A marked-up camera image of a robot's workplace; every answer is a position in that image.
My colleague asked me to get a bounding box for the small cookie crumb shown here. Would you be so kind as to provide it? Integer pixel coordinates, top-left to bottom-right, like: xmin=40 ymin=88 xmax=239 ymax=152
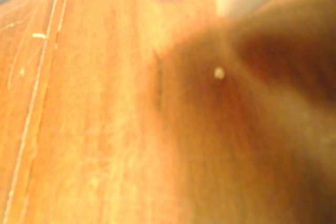
xmin=214 ymin=67 xmax=226 ymax=80

